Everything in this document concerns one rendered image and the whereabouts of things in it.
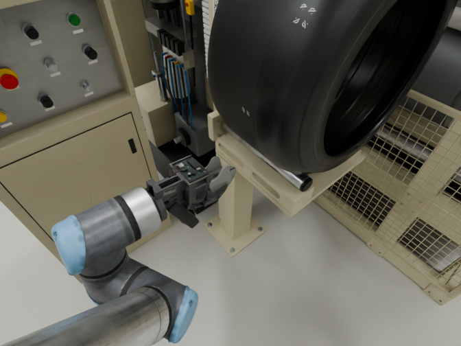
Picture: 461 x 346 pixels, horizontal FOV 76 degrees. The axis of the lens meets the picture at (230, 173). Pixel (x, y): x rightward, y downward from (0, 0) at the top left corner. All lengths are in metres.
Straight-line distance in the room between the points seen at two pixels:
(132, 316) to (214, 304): 1.15
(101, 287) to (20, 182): 0.68
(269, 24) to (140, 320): 0.49
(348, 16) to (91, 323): 0.53
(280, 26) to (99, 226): 0.43
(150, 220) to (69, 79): 0.68
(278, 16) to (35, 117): 0.85
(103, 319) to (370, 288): 1.50
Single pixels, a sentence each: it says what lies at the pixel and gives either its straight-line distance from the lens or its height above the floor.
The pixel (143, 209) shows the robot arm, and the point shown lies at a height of 1.09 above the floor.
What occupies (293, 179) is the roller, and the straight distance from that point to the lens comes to 0.82.
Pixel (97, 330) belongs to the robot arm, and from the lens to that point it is 0.42.
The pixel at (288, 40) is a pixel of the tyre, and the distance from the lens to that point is 0.52.
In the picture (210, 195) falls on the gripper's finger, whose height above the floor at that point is 1.03.
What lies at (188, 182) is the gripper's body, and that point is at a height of 1.10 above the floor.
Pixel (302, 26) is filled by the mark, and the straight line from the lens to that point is 0.51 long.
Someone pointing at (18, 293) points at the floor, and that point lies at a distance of 1.94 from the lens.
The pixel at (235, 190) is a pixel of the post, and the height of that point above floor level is 0.47.
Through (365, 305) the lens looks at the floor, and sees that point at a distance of 1.73.
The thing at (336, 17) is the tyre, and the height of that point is 1.35.
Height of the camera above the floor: 1.52
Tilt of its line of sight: 48 degrees down
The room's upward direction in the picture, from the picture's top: straight up
